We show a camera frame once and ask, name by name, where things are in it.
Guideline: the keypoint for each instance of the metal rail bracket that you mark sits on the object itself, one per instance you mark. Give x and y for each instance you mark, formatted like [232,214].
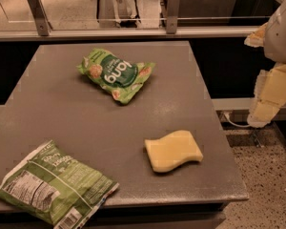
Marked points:
[172,16]
[40,18]

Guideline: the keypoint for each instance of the yellow wavy sponge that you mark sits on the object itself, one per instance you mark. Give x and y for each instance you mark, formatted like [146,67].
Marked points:
[172,150]

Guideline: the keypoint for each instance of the right metal rail bracket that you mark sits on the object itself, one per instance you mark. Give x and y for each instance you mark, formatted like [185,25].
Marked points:
[172,16]

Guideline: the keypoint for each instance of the green snack bag nutrition label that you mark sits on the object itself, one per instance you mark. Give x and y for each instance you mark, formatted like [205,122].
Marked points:
[56,188]

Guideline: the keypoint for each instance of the grey metal rail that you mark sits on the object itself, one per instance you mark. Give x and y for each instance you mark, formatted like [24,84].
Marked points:
[130,33]

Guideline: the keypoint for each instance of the green rice chip bag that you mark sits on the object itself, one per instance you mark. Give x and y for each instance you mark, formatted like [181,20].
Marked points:
[120,78]

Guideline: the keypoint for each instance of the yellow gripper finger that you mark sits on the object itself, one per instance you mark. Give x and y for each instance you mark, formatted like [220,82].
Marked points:
[270,96]
[256,39]

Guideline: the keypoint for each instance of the left metal rail bracket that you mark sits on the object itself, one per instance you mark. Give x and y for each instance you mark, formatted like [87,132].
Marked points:
[40,18]

